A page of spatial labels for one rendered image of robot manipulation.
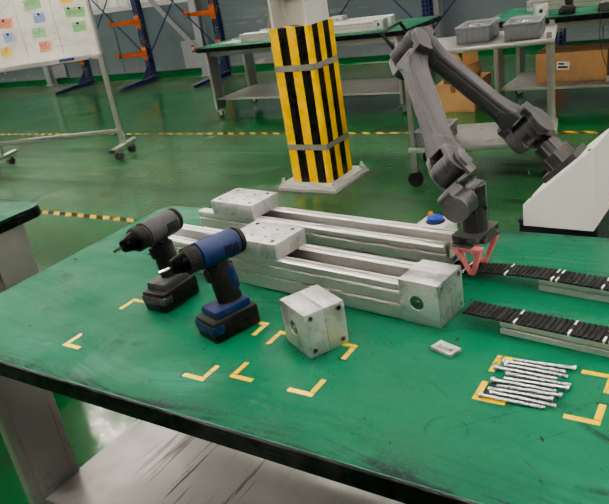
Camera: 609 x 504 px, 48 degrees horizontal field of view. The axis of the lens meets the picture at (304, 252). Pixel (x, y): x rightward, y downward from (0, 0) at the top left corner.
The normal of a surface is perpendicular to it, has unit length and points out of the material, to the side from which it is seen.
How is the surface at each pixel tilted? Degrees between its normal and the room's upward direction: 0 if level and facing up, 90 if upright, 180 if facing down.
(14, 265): 90
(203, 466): 0
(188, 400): 0
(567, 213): 90
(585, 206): 90
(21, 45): 90
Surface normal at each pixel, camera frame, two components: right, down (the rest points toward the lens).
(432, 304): -0.62, 0.40
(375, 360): -0.15, -0.91
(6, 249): 0.83, 0.10
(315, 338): 0.49, 0.27
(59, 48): -0.21, 0.41
